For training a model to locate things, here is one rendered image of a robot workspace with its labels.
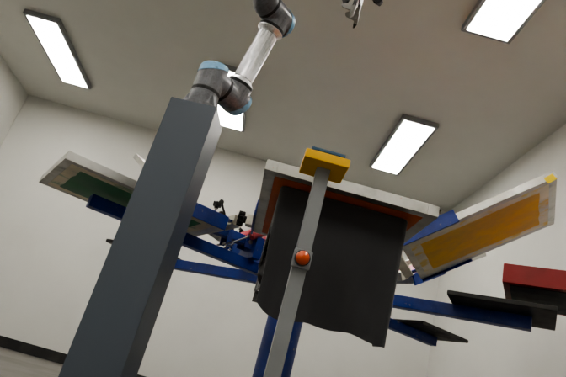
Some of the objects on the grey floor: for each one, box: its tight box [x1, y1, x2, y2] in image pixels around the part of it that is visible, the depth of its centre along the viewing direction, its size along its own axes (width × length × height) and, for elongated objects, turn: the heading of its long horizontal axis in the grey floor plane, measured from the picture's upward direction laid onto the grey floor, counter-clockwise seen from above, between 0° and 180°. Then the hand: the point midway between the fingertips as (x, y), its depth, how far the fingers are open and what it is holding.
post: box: [264, 148, 350, 377], centre depth 132 cm, size 22×22×96 cm
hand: (353, 23), depth 210 cm, fingers open, 14 cm apart
